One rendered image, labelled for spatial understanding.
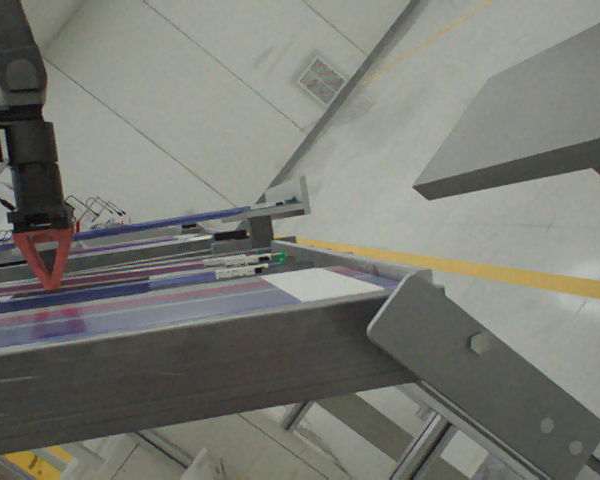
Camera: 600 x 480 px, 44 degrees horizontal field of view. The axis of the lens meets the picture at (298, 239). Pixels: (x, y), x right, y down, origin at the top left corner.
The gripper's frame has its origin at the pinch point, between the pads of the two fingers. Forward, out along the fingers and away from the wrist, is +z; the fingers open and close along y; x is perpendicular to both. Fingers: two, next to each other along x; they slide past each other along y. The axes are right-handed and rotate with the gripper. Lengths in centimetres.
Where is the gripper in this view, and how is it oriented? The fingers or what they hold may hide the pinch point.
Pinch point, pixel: (51, 282)
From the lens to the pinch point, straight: 96.2
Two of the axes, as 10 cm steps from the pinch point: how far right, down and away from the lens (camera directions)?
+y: 1.9, 0.3, -9.8
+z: 1.3, 9.9, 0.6
